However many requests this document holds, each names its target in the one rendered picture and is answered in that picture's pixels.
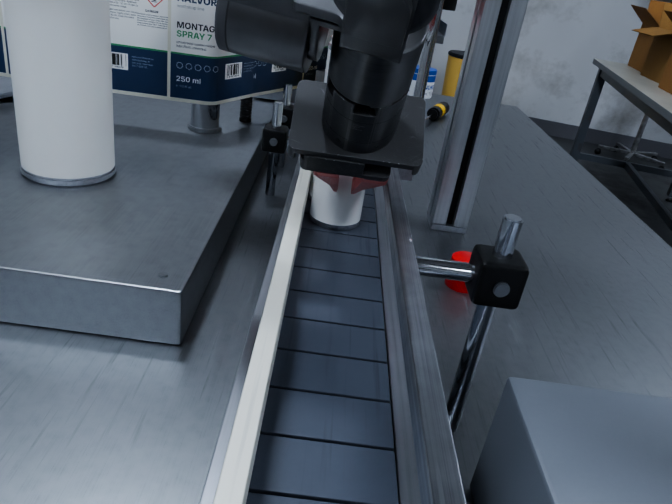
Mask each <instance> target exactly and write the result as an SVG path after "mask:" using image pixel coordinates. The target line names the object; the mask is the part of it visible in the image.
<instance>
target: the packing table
mask: <svg viewBox="0 0 672 504"><path fill-rule="evenodd" d="M593 64H594V65H595V66H597V67H598V68H599V70H598V72H597V75H596V78H595V81H594V84H593V87H592V90H591V93H590V96H589V99H588V102H587V105H586V108H585V111H584V114H583V117H582V120H581V123H580V126H579V128H578V131H577V134H576V137H575V140H574V143H573V146H572V149H571V152H570V155H571V156H572V157H573V158H574V159H575V160H576V161H577V160H578V159H581V160H586V161H591V162H596V163H601V164H606V165H611V166H617V167H622V168H624V169H625V170H626V171H627V173H628V174H629V175H630V177H631V178H632V179H633V181H634V182H635V183H636V185H637V186H638V187H639V189H640V190H641V191H642V193H643V194H644V195H645V197H646V198H647V199H648V201H649V202H650V203H651V205H652V206H653V207H654V209H655V210H656V211H657V213H658V214H659V216H660V217H661V218H662V220H663V221H664V222H665V224H666V225H667V226H668V228H669V229H670V230H671V232H672V214H671V213H670V211H669V210H668V209H667V208H666V207H665V205H664V204H663V203H662V202H661V200H660V199H659V198H658V197H657V195H656V194H655V193H654V192H653V190H652V189H651V188H650V187H649V185H648V184H647V183H646V182H645V180H644V179H643V178H642V177H641V175H640V174H639V173H638V172H637V171H642V172H647V173H652V174H657V175H662V176H667V177H672V170H668V169H663V168H658V167H653V166H648V165H643V164H638V163H633V162H627V161H622V160H617V159H612V158H607V157H602V156H597V155H592V154H587V153H582V152H581V149H582V146H583V143H584V140H585V137H586V134H587V131H588V129H589V126H590V123H591V120H592V117H593V114H594V111H595V108H596V106H597V103H598V100H599V97H600V94H601V91H602V88H603V85H604V83H605V81H606V82H607V83H608V84H610V85H611V86H612V87H613V88H614V89H616V90H617V91H618V92H619V93H621V94H622V95H623V96H624V97H625V98H627V99H628V100H629V101H630V102H631V103H633V104H634V105H635V106H636V107H637V108H639V109H640V110H641V111H642V112H644V113H645V114H646V115H647V116H648V117H650V118H651V119H652V120H653V121H654V122H656V123H657V124H658V125H659V126H661V127H662V128H663V129H664V130H665V131H667V132H668V133H669V134H670V135H671V136H672V94H670V93H668V92H666V91H664V90H662V89H660V88H659V87H658V86H659V83H657V82H654V81H652V80H650V79H648V78H646V77H644V76H642V75H640V74H641V72H639V71H638V70H636V69H634V68H632V67H630V66H628V64H624V63H618V62H612V61H607V60H601V59H595V58H594V60H593ZM636 170H637V171H636ZM667 196H668V197H670V198H669V199H668V198H666V199H665V200H666V201H667V202H672V200H671V198H672V182H671V184H670V187H669V189H668V191H667Z"/></svg>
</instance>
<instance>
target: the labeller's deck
mask: <svg viewBox="0 0 672 504"><path fill-rule="evenodd" d="M252 100H253V102H252V104H253V105H252V111H251V112H252V114H251V122H250V123H244V122H240V121H239V117H240V108H241V107H240V105H241V104H240V102H241V99H240V100H236V101H231V102H227V103H223V104H220V115H219V124H220V125H221V126H222V130H221V131H220V132H219V133H215V134H203V133H197V132H193V131H191V130H189V129H188V127H187V124H188V123H189V122H190V121H191V103H186V102H179V101H171V100H163V99H156V98H148V97H141V96H133V95H125V94H118V93H113V121H114V151H115V164H116V172H115V174H114V175H113V176H111V177H110V178H109V179H107V180H105V181H102V182H99V183H95V184H90V185H83V186H54V185H47V184H42V183H38V182H35V181H33V180H30V179H28V178H27V177H25V176H24V175H23V174H22V173H21V171H20V163H21V162H20V152H19V143H18V134H17V125H16V116H15V107H14V98H13V96H11V97H6V98H1V99H0V321H3V322H10V323H18V324H25V325H33V326H40V327H48V328H55V329H63V330H70V331H78V332H85V333H93V334H100V335H108V336H115V337H123V338H130V339H137V340H145V341H152V342H160V343H167V344H175V345H179V344H181V342H182V340H183V338H184V336H185V333H186V331H187V329H188V327H189V325H190V322H191V320H192V318H193V316H194V314H195V311H196V309H197V307H198V305H199V303H200V300H201V298H202V296H203V294H204V292H205V289H206V287H207V285H208V283H209V280H210V278H211V276H212V274H213V272H214V269H215V267H216V265H217V263H218V261H219V258H220V256H221V254H222V252H223V250H224V247H225V245H226V243H227V241H228V239H229V236H230V234H231V232H232V230H233V228H234V225H235V223H236V221H237V219H238V217H239V214H240V212H241V210H242V208H243V206H244V203H245V201H246V199H247V197H248V194H249V192H250V190H251V188H252V186H253V183H254V181H255V179H256V177H257V175H258V172H259V170H260V168H261V166H262V164H263V161H264V159H265V157H266V155H267V153H268V152H265V151H262V149H261V143H262V132H263V129H264V127H265V125H266V124H267V123H272V115H273V104H274V102H275V101H278V100H271V99H265V98H258V97H253V99H252Z"/></svg>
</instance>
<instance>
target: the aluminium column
mask: <svg viewBox="0 0 672 504"><path fill-rule="evenodd" d="M528 1H529V0H477V1H476V6H475V10H474V14H473V18H472V23H471V27H470V31H469V35H468V40H467V44H466V48H465V53H464V57H463V61H462V65H461V70H460V74H459V78H458V83H457V87H456V91H455V95H454V100H453V104H452V108H451V112H450V117H449V121H448V125H447V130H446V134H445V138H444V142H443V147H442V151H441V155H440V160H439V164H438V168H437V172H436V177H435V181H434V185H433V189H432V194H431V198H430V202H429V207H428V211H427V219H428V222H429V226H430V229H433V230H440V231H447V232H454V233H461V234H465V233H466V230H467V226H468V222H469V218H470V215H471V211H472V207H473V203H474V200H475V196H476V192H477V189H478V185H479V181H480V178H481V174H482V170H483V167H484V163H485V159H486V156H487V152H488V148H489V145H490V141H491V137H492V134H493V130H494V126H495V122H496V119H497V115H498V111H499V108H500V104H501V100H502V97H503V93H504V89H505V86H506V82H507V78H508V75H509V71H510V67H511V64H512V60H513V56H514V52H515V49H516V45H517V41H518V38H519V34H520V30H521V27H522V23H523V19H524V16H525V12H526V8H527V5H528Z"/></svg>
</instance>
